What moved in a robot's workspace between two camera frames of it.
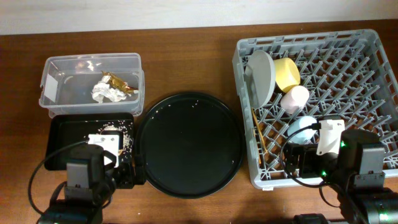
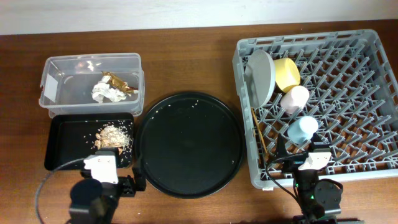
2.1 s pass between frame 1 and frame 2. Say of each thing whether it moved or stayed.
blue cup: stayed
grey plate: stayed
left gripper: moved
